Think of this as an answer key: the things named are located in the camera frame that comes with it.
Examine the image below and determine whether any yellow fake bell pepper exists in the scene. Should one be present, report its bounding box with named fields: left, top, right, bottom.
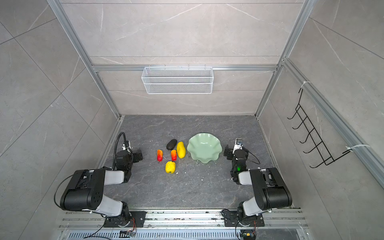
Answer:
left=165, top=161, right=176, bottom=174

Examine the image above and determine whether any red-yellow fake fruit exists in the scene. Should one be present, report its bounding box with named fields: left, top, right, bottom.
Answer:
left=157, top=150, right=163, bottom=162
left=171, top=150, right=178, bottom=162

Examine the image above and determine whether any dark fake avocado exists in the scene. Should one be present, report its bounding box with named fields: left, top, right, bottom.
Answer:
left=166, top=139, right=178, bottom=151

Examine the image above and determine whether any yellow fake mango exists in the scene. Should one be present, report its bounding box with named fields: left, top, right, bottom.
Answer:
left=177, top=142, right=187, bottom=159

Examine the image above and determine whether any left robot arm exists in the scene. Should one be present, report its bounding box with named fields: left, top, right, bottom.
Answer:
left=59, top=150, right=143, bottom=221

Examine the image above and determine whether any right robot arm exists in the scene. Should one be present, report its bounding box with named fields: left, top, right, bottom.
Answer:
left=224, top=145, right=293, bottom=220

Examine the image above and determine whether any light green wavy fruit bowl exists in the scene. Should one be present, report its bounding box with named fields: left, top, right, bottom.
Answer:
left=187, top=133, right=223, bottom=164

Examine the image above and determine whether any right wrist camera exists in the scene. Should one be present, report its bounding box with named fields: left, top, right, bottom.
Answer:
left=234, top=138, right=243, bottom=151

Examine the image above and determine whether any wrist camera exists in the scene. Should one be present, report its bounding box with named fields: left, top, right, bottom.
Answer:
left=122, top=141, right=133, bottom=154
left=234, top=138, right=243, bottom=151

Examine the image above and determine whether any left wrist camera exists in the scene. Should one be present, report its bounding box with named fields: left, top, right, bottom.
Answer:
left=122, top=141, right=133, bottom=154

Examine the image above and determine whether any black corrugated cable conduit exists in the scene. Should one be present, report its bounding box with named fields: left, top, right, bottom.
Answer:
left=112, top=131, right=128, bottom=170

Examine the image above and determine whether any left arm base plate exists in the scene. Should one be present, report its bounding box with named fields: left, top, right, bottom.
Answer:
left=104, top=211, right=147, bottom=228

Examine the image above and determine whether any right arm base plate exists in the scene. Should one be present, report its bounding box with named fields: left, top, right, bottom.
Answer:
left=221, top=209, right=265, bottom=227

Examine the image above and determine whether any white wire mesh basket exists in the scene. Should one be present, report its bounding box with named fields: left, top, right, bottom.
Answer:
left=142, top=67, right=214, bottom=95

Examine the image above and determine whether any black wire hook rack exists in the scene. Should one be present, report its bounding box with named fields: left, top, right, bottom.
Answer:
left=287, top=89, right=353, bottom=169

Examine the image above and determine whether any aluminium mounting rail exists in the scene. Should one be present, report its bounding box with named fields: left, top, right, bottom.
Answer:
left=58, top=208, right=310, bottom=231

